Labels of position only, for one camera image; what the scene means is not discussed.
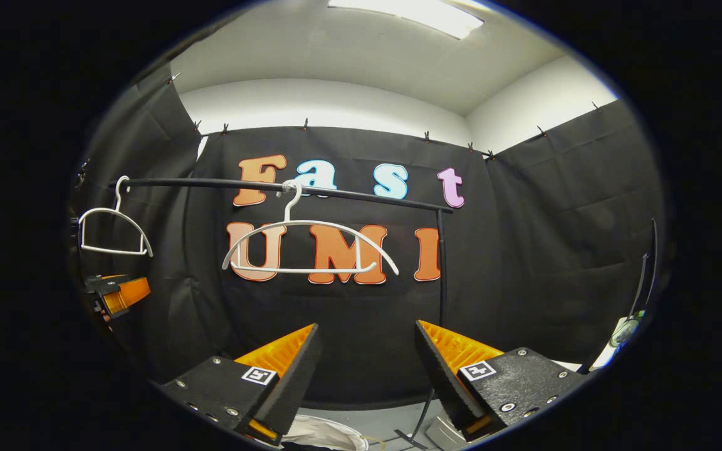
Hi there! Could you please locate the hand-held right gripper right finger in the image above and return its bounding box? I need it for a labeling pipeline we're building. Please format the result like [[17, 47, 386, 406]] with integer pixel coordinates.
[[415, 319, 587, 443]]

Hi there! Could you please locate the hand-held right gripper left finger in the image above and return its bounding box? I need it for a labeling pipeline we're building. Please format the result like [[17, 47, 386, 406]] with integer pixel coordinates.
[[162, 323, 322, 447]]

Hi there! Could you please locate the white laundry hamper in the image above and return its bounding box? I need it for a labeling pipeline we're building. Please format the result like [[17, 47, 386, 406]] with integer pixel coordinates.
[[283, 415, 368, 451]]

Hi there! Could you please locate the white clothes hanger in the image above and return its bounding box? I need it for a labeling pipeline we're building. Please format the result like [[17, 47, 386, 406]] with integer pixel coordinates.
[[222, 180, 399, 276], [78, 177, 154, 257]]

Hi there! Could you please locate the black clothes rack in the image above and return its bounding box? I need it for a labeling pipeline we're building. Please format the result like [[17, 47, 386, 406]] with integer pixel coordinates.
[[109, 177, 454, 450]]

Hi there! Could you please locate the grey ribbed plate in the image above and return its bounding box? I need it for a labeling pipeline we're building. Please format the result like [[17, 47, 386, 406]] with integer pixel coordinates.
[[425, 415, 465, 450]]

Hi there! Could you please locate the black backdrop cloth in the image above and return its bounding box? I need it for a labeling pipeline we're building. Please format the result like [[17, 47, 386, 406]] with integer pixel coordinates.
[[66, 63, 669, 408]]

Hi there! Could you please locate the white cluttered side table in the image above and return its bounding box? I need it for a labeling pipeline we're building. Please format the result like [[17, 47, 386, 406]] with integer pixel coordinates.
[[590, 310, 650, 370]]

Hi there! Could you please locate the thin black stand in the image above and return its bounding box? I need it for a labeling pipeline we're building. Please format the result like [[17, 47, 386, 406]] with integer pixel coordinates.
[[627, 218, 659, 320]]

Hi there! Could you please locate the ceiling light panel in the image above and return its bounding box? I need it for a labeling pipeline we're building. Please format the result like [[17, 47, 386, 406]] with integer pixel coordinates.
[[327, 0, 485, 39]]

